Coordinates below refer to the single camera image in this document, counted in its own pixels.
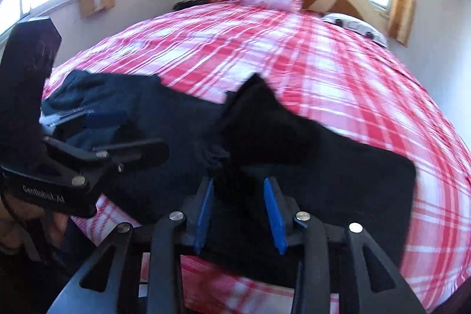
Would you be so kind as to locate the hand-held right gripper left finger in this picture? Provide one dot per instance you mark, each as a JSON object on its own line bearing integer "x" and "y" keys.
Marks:
{"x": 204, "y": 214}

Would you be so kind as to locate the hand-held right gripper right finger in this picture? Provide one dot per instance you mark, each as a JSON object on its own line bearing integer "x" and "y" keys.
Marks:
{"x": 275, "y": 218}

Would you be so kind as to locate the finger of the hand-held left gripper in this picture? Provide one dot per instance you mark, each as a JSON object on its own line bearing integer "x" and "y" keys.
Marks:
{"x": 136, "y": 148}
{"x": 73, "y": 114}

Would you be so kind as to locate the black pants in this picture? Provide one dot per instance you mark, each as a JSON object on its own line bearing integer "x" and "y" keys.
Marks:
{"x": 301, "y": 159}

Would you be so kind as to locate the person's left hand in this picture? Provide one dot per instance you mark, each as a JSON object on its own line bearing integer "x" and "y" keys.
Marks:
{"x": 11, "y": 225}

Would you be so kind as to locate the dark patterned bag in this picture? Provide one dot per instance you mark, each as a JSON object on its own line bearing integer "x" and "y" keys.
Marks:
{"x": 191, "y": 2}

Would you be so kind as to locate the bed with red plaid sheet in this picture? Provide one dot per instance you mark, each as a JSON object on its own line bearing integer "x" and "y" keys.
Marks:
{"x": 331, "y": 71}

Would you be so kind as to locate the white patterned pillow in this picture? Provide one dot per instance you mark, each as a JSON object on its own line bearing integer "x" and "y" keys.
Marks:
{"x": 355, "y": 25}

